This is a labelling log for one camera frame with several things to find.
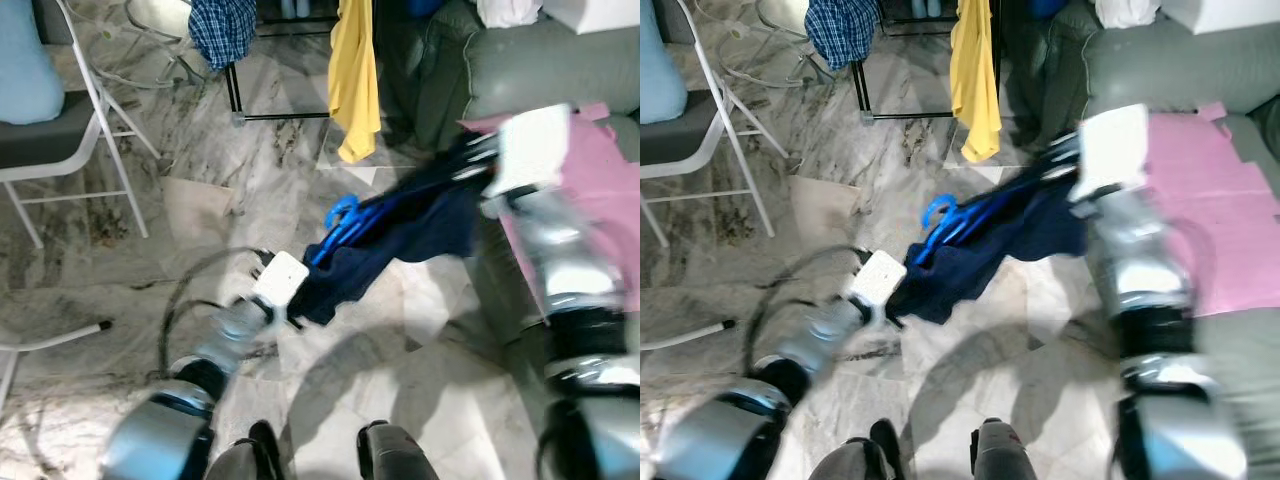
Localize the navy garment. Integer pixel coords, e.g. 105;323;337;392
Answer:
885;140;1096;326
290;135;501;329

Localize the blue plastic hanger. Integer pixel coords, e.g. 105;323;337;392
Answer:
915;150;1081;269
322;150;481;269

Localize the yellow shirt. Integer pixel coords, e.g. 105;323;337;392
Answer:
948;0;1004;164
328;0;383;164

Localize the green leather sofa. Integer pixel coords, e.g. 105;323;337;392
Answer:
1000;0;1280;480
380;0;641;421

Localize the pink mat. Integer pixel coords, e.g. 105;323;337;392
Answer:
1140;100;1280;321
460;100;641;316

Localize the crumpled white cloth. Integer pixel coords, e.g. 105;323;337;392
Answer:
1095;0;1166;29
475;0;546;29

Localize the black drying rack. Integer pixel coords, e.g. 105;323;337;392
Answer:
845;0;966;126
222;0;346;126

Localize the white plastic drawer cabinet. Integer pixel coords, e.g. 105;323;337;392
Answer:
540;0;641;36
1160;0;1280;36

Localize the white grey folding chair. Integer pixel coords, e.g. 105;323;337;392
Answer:
0;0;166;251
640;0;801;246

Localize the light blue pillow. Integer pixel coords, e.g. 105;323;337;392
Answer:
0;0;66;126
640;0;689;126

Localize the blue plaid shirt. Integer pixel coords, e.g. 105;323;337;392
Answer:
188;0;258;71
805;0;881;71

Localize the robot right leg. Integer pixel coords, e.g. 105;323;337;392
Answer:
970;418;1041;480
357;420;441;480

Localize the robot leg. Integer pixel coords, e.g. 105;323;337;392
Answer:
805;418;906;480
357;420;441;480
205;420;286;480
970;418;1041;480

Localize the robot left leg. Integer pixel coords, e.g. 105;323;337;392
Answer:
205;420;286;480
805;418;906;480

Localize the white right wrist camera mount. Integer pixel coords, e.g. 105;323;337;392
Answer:
480;103;573;216
1070;103;1151;201

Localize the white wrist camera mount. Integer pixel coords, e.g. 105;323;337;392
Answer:
848;250;908;309
480;103;573;216
252;250;311;311
1070;103;1151;201

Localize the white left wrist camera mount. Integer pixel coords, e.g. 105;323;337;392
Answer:
252;250;311;311
848;250;908;309

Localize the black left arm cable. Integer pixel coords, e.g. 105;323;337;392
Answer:
745;245;863;376
158;245;266;381

